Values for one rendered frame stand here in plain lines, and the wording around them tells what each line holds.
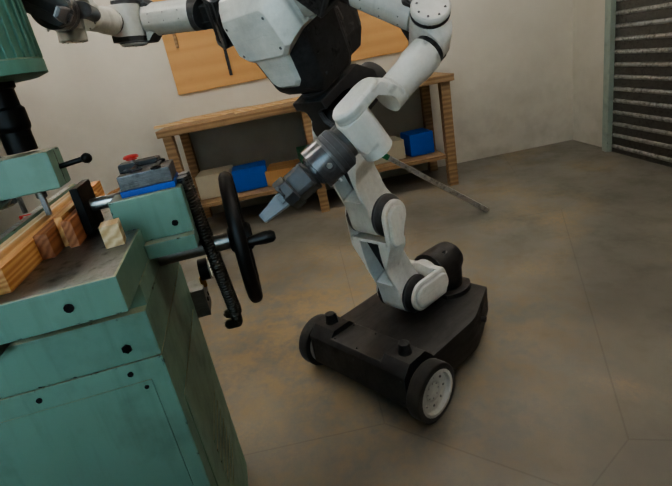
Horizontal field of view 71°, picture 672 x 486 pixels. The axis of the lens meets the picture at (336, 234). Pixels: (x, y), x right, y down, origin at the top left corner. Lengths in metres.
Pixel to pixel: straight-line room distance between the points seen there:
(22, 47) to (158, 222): 0.36
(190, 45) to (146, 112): 0.66
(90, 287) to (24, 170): 0.33
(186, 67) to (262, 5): 3.03
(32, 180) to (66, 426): 0.44
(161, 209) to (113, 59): 3.47
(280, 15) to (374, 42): 3.04
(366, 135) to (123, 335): 0.55
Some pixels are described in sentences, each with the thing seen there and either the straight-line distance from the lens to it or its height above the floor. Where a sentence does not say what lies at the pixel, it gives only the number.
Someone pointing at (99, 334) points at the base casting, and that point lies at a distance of 0.89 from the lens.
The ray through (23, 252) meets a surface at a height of 0.93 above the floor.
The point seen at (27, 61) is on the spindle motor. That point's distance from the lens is 0.99.
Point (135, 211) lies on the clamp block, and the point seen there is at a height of 0.93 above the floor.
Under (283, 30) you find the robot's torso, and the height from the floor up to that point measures 1.21.
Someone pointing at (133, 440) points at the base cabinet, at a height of 0.56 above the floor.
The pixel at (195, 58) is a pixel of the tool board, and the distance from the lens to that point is 4.20.
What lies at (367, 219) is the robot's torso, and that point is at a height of 0.63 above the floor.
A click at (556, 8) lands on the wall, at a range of 4.80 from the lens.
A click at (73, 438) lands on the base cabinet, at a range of 1.01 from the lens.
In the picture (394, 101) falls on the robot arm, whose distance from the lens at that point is 0.94.
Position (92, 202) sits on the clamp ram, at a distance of 1.03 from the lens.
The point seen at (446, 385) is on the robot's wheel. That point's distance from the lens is 1.65.
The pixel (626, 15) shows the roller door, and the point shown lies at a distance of 4.26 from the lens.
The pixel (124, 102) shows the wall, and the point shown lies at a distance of 4.37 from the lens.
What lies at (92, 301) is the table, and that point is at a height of 0.87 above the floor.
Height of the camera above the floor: 1.14
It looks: 21 degrees down
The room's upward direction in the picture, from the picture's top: 11 degrees counter-clockwise
